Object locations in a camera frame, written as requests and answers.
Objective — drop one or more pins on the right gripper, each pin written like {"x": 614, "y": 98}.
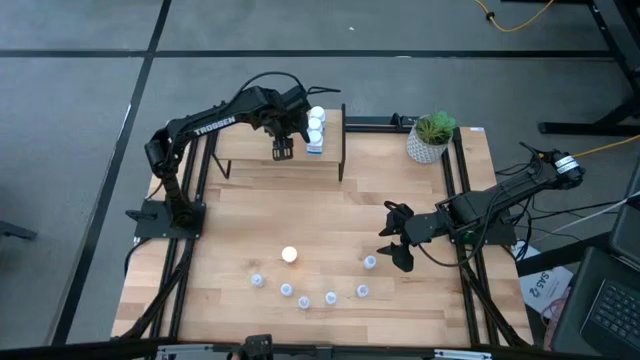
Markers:
{"x": 422, "y": 227}

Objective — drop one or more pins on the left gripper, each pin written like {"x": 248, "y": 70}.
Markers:
{"x": 285, "y": 107}

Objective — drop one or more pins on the white bottle blue label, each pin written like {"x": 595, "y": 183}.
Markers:
{"x": 315, "y": 125}
{"x": 315, "y": 141}

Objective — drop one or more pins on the orange pill bottle white cap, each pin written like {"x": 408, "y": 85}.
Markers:
{"x": 317, "y": 113}
{"x": 289, "y": 254}

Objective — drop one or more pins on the small clear pill bottle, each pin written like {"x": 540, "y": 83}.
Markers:
{"x": 362, "y": 290}
{"x": 304, "y": 302}
{"x": 257, "y": 280}
{"x": 331, "y": 298}
{"x": 286, "y": 289}

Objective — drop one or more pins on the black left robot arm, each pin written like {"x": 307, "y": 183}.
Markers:
{"x": 215, "y": 125}

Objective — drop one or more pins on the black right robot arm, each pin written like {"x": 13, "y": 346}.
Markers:
{"x": 500, "y": 192}

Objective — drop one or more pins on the white printed paper sheet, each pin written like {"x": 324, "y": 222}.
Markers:
{"x": 545, "y": 290}

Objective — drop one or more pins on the black stand leg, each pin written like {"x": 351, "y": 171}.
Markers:
{"x": 560, "y": 256}

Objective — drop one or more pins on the black laptop with keyboard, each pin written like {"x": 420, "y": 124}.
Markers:
{"x": 615, "y": 315}

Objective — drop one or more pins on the dark grey laptop lid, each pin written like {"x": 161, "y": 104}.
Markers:
{"x": 627, "y": 230}

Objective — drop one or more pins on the grey furniture foot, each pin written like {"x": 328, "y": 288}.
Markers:
{"x": 15, "y": 230}

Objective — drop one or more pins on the wooden shelf black frame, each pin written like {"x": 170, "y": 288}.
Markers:
{"x": 250, "y": 145}

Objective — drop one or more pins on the black aluminium table frame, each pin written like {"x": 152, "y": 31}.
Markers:
{"x": 370, "y": 122}

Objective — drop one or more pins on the silver frame bracket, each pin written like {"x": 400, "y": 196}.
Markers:
{"x": 182, "y": 351}
{"x": 460, "y": 354}

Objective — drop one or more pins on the black desk leg frame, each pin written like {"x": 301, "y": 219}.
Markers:
{"x": 575, "y": 129}

